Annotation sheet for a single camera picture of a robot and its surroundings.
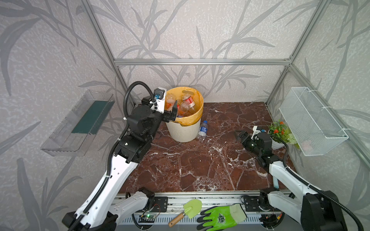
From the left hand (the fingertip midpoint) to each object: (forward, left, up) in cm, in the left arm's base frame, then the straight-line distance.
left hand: (168, 93), depth 60 cm
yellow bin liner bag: (+3, -12, -18) cm, 22 cm away
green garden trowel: (-37, -11, -44) cm, 58 cm away
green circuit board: (-41, +12, -47) cm, 64 cm away
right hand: (+1, -37, -30) cm, 48 cm away
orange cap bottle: (+18, -5, -28) cm, 34 cm away
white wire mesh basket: (-10, -66, -12) cm, 68 cm away
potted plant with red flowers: (-1, -62, -31) cm, 69 cm away
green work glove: (-41, -25, -43) cm, 64 cm away
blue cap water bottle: (+8, -18, -42) cm, 46 cm away
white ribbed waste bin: (+1, -5, -35) cm, 35 cm away
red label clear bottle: (+20, -7, -23) cm, 31 cm away
